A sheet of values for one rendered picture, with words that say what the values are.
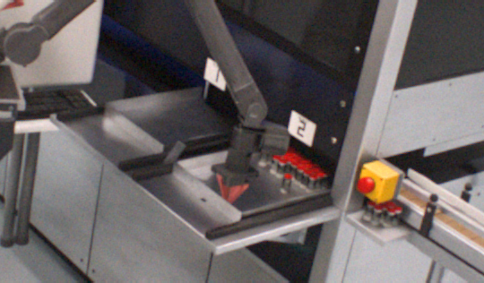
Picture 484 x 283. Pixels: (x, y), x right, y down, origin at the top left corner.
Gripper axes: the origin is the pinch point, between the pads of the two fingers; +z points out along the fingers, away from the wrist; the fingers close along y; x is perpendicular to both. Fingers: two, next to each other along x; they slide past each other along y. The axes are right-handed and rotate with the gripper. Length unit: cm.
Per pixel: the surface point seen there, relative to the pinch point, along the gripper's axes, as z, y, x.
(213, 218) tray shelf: 2.8, -4.1, -1.1
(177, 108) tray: 0, 24, 49
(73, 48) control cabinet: -3, 14, 85
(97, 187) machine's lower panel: 45, 33, 84
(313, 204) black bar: -1.3, 20.7, -8.9
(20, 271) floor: 88, 26, 105
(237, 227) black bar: 1.3, -3.7, -8.6
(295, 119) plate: -15.3, 26.7, 8.7
